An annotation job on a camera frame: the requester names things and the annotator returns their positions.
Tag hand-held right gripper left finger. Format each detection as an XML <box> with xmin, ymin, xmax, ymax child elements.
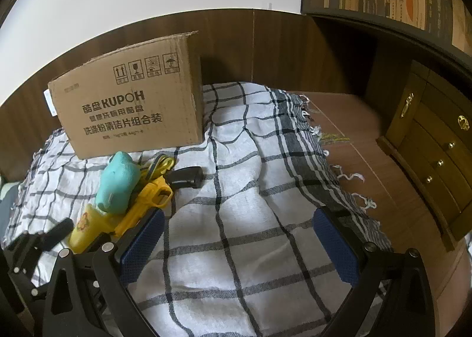
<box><xmin>43</xmin><ymin>209</ymin><xmax>166</xmax><ymax>337</ymax></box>

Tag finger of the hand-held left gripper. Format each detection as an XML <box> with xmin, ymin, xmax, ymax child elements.
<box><xmin>46</xmin><ymin>217</ymin><xmax>75</xmax><ymax>250</ymax></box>

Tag teal star plush toy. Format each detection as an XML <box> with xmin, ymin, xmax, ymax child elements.
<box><xmin>95</xmin><ymin>151</ymin><xmax>141</xmax><ymax>215</ymax></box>

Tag yellow bottle with flower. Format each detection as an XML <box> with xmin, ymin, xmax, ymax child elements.
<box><xmin>69</xmin><ymin>203</ymin><xmax>113</xmax><ymax>253</ymax></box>

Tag black ribbed plastic handle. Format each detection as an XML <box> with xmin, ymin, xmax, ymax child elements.
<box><xmin>167</xmin><ymin>166</ymin><xmax>203</xmax><ymax>189</ymax></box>

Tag black white plaid cloth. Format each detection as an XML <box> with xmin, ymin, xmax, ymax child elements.
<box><xmin>2</xmin><ymin>81</ymin><xmax>394</xmax><ymax>337</ymax></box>

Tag yellow blue looped toy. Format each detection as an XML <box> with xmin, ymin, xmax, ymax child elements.
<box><xmin>140</xmin><ymin>155</ymin><xmax>176</xmax><ymax>182</ymax></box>

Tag white wall switch panel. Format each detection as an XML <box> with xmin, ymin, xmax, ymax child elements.
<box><xmin>43</xmin><ymin>89</ymin><xmax>57</xmax><ymax>117</ymax></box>

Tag blue grey blanket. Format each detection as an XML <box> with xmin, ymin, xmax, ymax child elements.
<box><xmin>0</xmin><ymin>195</ymin><xmax>20</xmax><ymax>247</ymax></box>

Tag yellow toy gun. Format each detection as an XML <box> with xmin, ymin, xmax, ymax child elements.
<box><xmin>114</xmin><ymin>177</ymin><xmax>174</xmax><ymax>239</ymax></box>

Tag wooden drawer cabinet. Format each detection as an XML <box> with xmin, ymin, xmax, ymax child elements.
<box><xmin>376</xmin><ymin>60</ymin><xmax>472</xmax><ymax>253</ymax></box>

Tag brown cardboard box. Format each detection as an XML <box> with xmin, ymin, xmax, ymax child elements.
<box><xmin>47</xmin><ymin>30</ymin><xmax>204</xmax><ymax>160</ymax></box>

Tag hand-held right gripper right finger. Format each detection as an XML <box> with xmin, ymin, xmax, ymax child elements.
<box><xmin>313</xmin><ymin>207</ymin><xmax>436</xmax><ymax>337</ymax></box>

